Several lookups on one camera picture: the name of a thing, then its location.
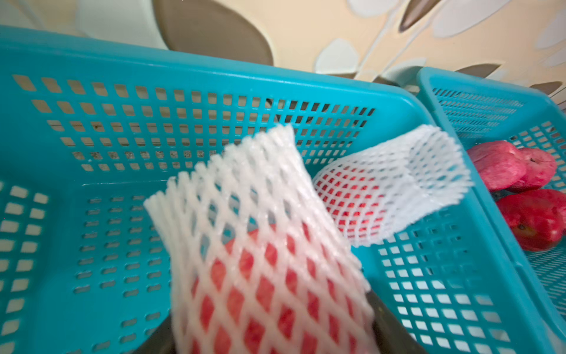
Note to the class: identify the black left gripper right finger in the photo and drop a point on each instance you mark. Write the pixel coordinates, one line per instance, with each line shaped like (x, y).
(389, 333)

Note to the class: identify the right teal plastic basket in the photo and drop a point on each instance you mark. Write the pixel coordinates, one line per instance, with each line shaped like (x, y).
(479, 110)

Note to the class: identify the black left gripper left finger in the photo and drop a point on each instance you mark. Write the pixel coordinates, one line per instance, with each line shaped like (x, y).
(161, 341)

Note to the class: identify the netted red apple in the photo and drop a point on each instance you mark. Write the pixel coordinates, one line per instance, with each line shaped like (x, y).
(382, 190)
(257, 263)
(540, 168)
(536, 218)

